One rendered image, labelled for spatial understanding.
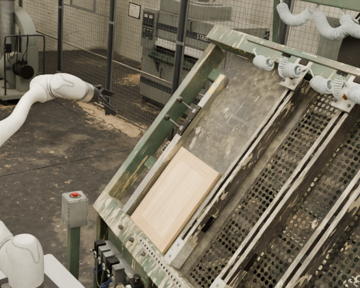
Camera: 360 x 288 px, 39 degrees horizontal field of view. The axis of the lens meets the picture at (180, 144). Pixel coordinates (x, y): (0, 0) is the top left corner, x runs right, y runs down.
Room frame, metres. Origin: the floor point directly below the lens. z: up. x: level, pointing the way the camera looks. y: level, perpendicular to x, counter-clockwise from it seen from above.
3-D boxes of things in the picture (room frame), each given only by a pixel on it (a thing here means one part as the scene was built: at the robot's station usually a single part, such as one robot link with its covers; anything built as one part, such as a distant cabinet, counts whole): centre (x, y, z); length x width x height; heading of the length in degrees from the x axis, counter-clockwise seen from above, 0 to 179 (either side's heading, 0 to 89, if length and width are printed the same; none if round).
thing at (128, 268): (2.25, 0.27, 0.69); 0.50 x 0.14 x 0.24; 32
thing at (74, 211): (2.59, 0.56, 0.84); 0.12 x 0.12 x 0.18; 32
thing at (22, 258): (1.92, 0.64, 0.94); 0.18 x 0.16 x 0.22; 60
